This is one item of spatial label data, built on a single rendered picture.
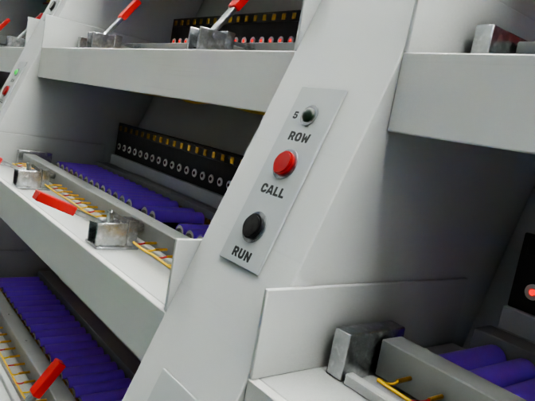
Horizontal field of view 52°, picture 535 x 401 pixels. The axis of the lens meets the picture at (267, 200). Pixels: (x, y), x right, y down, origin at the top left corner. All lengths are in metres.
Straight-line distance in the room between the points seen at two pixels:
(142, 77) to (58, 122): 0.38
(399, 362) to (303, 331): 0.06
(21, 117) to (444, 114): 0.74
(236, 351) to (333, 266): 0.07
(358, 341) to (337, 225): 0.07
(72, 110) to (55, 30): 0.12
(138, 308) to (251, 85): 0.19
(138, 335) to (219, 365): 0.10
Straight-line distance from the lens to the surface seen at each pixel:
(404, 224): 0.36
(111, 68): 0.68
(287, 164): 0.33
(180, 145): 0.76
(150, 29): 1.01
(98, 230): 0.51
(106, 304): 0.47
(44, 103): 0.95
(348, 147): 0.32
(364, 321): 0.35
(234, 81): 0.45
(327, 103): 0.34
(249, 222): 0.33
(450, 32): 0.36
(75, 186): 0.70
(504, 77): 0.29
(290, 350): 0.32
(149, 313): 0.40
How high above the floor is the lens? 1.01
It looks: 5 degrees up
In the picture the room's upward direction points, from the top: 26 degrees clockwise
